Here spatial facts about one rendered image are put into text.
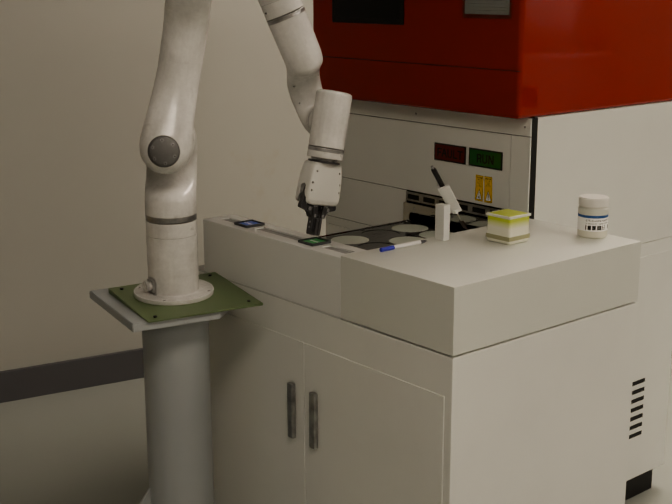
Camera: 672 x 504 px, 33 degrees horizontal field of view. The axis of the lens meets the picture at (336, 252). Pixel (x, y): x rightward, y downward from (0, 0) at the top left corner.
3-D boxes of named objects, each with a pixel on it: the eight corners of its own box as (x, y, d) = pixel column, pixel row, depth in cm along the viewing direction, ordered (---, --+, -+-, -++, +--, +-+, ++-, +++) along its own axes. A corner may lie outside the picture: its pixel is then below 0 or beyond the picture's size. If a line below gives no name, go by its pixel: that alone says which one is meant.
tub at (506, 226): (506, 235, 266) (507, 207, 265) (530, 241, 261) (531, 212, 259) (484, 240, 262) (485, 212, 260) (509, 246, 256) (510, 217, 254)
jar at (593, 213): (589, 231, 271) (591, 192, 269) (613, 235, 266) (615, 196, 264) (570, 235, 267) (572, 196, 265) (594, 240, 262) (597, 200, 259)
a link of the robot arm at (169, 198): (142, 224, 257) (137, 121, 250) (151, 205, 275) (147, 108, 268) (195, 224, 257) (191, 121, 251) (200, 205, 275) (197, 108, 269)
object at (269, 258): (233, 265, 298) (232, 213, 295) (371, 310, 257) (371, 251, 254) (203, 271, 292) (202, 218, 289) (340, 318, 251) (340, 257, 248)
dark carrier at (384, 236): (410, 223, 314) (410, 221, 314) (502, 244, 289) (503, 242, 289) (315, 241, 293) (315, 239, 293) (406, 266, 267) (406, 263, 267)
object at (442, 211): (450, 235, 267) (451, 180, 264) (461, 237, 264) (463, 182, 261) (431, 238, 264) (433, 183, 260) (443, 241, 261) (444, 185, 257)
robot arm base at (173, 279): (158, 311, 255) (155, 232, 250) (119, 290, 270) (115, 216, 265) (229, 295, 267) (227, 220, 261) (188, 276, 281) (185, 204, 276)
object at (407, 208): (407, 233, 323) (407, 201, 321) (524, 261, 290) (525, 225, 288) (402, 234, 322) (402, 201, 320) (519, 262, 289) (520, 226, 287)
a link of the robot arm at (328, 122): (302, 143, 262) (314, 145, 254) (311, 87, 261) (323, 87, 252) (335, 148, 265) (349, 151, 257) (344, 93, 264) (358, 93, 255)
